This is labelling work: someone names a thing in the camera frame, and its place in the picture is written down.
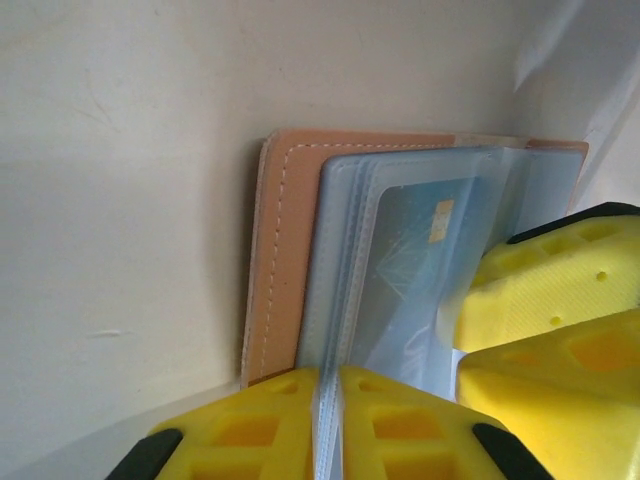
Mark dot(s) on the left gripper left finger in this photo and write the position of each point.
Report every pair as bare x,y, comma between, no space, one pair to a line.
225,435

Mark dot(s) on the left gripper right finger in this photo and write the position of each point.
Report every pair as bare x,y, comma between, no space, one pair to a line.
400,440

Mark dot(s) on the blue credit card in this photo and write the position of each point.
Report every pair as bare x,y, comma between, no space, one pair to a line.
410,260

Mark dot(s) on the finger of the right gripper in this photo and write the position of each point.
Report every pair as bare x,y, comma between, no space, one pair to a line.
550,280
575,400

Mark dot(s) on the pink leather card holder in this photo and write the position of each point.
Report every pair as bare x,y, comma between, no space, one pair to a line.
285,250

